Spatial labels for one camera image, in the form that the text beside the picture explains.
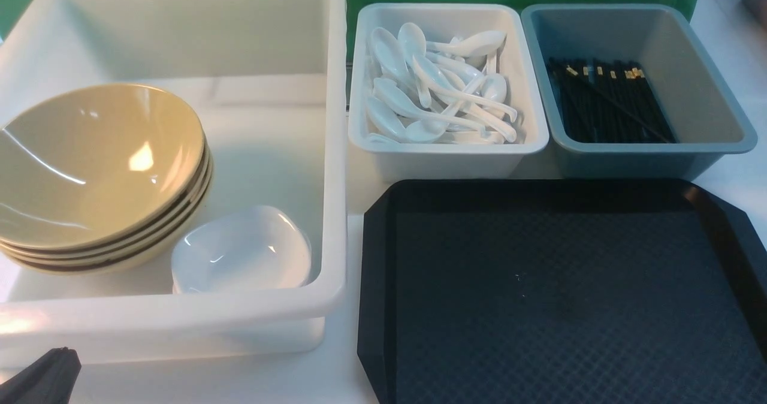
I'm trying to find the top stacked tan bowl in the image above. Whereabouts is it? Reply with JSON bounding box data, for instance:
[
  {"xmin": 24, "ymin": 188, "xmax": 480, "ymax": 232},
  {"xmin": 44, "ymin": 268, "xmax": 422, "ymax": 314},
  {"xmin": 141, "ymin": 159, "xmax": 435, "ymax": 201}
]
[{"xmin": 2, "ymin": 144, "xmax": 209, "ymax": 265}]

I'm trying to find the white spoon bin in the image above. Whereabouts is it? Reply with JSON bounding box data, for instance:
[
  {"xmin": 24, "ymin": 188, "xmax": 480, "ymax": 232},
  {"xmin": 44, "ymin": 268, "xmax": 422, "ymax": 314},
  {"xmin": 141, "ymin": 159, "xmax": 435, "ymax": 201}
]
[{"xmin": 348, "ymin": 3, "xmax": 549, "ymax": 181}]

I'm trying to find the white spoon lower left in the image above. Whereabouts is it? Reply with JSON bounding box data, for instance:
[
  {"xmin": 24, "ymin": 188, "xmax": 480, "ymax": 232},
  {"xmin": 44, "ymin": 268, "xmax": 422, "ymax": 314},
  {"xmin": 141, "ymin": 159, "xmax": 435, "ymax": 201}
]
[{"xmin": 365, "ymin": 97, "xmax": 408, "ymax": 143}]

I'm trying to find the black serving tray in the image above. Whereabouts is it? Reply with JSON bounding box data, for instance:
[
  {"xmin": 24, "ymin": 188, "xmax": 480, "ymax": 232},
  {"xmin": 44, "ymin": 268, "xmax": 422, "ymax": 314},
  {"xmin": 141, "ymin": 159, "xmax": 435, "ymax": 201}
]
[{"xmin": 357, "ymin": 179, "xmax": 766, "ymax": 403}]

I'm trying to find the white side dish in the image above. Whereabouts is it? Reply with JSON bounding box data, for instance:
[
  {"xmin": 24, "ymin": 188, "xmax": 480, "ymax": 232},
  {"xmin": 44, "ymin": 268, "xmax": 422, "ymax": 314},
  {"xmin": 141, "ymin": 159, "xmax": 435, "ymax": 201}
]
[{"xmin": 171, "ymin": 205, "xmax": 312, "ymax": 294}]

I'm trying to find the tan noodle bowl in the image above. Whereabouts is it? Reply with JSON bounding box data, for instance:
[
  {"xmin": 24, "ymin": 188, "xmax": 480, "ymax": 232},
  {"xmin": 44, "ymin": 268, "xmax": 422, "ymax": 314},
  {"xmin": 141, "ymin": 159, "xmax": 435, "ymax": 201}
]
[{"xmin": 1, "ymin": 83, "xmax": 205, "ymax": 249}]

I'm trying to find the blue-grey chopstick bin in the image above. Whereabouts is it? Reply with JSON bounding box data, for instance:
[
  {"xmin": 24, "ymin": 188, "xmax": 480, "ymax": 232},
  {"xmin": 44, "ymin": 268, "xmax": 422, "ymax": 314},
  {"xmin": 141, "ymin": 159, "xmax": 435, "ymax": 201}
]
[{"xmin": 521, "ymin": 4, "xmax": 758, "ymax": 180}]

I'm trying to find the large white plastic tub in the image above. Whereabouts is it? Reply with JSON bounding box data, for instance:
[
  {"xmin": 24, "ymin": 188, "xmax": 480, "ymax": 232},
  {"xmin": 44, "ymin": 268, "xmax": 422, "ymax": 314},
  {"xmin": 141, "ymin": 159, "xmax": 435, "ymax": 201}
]
[{"xmin": 2, "ymin": 0, "xmax": 347, "ymax": 368}]

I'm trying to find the middle stacked tan bowl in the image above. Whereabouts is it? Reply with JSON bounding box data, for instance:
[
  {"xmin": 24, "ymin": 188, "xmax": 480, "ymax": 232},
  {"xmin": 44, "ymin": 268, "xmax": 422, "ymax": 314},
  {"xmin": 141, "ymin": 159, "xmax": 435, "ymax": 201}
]
[{"xmin": 2, "ymin": 151, "xmax": 214, "ymax": 275}]

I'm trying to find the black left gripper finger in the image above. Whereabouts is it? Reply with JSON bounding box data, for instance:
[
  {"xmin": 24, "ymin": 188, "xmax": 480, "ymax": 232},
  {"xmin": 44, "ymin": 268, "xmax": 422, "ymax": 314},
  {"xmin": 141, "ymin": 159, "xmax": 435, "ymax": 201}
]
[{"xmin": 1, "ymin": 347, "xmax": 81, "ymax": 403}]

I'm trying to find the white spoon centre diagonal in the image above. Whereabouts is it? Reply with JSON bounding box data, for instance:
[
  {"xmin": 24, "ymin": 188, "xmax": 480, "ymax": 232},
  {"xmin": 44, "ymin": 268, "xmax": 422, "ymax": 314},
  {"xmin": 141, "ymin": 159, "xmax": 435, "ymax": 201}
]
[{"xmin": 445, "ymin": 71, "xmax": 518, "ymax": 143}]

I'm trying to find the bottom stacked tan bowl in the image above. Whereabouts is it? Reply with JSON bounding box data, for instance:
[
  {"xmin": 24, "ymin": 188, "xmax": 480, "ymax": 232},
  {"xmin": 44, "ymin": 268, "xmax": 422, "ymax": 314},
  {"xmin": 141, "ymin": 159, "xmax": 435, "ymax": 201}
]
[{"xmin": 2, "ymin": 168, "xmax": 215, "ymax": 276}]

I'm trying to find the white soup spoon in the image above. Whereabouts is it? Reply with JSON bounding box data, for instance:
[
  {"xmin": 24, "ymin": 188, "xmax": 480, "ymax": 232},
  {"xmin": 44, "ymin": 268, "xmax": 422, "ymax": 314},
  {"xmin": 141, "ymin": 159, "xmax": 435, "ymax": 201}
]
[{"xmin": 412, "ymin": 55, "xmax": 518, "ymax": 123}]

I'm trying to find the stacked tan bowl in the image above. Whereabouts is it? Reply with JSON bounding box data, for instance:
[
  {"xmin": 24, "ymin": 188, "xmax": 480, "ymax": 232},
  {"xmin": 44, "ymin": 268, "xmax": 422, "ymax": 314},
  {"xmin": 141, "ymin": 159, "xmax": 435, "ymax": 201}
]
[
  {"xmin": 2, "ymin": 151, "xmax": 214, "ymax": 275},
  {"xmin": 2, "ymin": 168, "xmax": 215, "ymax": 276},
  {"xmin": 2, "ymin": 144, "xmax": 209, "ymax": 265}
]

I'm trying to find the pile of black chopsticks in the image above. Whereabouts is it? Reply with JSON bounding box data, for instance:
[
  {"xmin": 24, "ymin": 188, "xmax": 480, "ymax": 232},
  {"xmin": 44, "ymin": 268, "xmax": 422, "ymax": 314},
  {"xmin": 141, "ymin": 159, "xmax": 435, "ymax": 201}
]
[{"xmin": 546, "ymin": 58, "xmax": 678, "ymax": 144}]

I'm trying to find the white spoon upper left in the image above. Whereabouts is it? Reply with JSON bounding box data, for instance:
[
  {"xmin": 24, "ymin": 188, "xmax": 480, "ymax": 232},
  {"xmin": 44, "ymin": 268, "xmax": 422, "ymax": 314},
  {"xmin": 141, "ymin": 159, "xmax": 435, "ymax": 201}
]
[{"xmin": 370, "ymin": 27, "xmax": 416, "ymax": 90}]

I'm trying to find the white spoon upright centre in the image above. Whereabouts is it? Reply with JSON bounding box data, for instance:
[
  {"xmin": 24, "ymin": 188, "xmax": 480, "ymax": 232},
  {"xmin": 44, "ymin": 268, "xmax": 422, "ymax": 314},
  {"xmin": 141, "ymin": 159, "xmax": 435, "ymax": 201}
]
[{"xmin": 397, "ymin": 22, "xmax": 432, "ymax": 108}]

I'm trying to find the white spoon top right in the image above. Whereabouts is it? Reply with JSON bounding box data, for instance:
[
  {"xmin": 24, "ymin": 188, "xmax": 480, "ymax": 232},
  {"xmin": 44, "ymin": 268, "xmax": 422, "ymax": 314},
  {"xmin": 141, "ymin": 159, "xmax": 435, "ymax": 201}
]
[{"xmin": 425, "ymin": 30, "xmax": 507, "ymax": 58}]

